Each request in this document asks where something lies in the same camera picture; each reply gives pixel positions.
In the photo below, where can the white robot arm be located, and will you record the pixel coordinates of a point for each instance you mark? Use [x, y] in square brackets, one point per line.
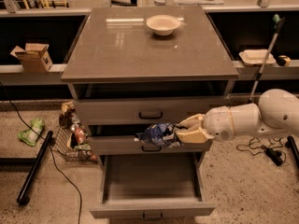
[276, 115]

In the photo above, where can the open cardboard box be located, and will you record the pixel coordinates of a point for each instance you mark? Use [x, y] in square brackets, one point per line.
[34, 58]

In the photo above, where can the green snack bag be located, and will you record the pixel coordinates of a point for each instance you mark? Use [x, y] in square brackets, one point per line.
[30, 136]

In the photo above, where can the black stand leg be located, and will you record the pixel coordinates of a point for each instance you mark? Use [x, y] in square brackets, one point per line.
[31, 165]
[293, 147]

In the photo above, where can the grey drawer cabinet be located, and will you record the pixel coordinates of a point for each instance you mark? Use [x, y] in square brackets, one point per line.
[117, 56]

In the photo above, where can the black stand leg left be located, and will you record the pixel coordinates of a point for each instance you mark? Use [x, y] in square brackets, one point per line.
[31, 165]

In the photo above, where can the brown snack bag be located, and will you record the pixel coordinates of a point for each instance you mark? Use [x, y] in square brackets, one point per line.
[66, 117]

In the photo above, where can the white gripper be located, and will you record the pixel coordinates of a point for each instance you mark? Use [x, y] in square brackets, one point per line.
[217, 122]

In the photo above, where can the top grey drawer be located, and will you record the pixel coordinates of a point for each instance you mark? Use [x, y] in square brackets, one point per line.
[143, 110]

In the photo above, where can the white foam takeout tray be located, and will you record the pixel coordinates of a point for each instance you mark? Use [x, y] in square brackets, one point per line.
[252, 57]

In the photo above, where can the yellow tape measure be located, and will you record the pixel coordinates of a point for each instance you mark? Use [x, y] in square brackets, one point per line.
[283, 60]

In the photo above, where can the red snack packet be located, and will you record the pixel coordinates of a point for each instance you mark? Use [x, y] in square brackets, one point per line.
[79, 133]

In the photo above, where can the middle grey drawer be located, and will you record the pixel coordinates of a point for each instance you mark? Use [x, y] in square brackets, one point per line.
[122, 145]

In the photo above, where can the wire basket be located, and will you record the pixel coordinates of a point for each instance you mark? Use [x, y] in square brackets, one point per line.
[67, 146]

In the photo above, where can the grey drawer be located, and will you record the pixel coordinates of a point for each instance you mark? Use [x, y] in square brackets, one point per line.
[143, 110]
[152, 186]
[122, 145]

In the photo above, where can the white paper bowl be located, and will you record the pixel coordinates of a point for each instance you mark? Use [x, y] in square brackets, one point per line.
[163, 25]

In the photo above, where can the reacher grabber tool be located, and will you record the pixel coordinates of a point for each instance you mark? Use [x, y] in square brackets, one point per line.
[278, 25]

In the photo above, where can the bottom grey drawer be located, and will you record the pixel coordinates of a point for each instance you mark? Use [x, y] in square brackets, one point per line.
[152, 186]

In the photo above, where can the black stand leg right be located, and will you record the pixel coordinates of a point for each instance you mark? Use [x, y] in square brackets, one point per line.
[293, 147]

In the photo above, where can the blue chip bag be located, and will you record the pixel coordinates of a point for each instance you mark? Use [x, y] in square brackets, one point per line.
[160, 135]

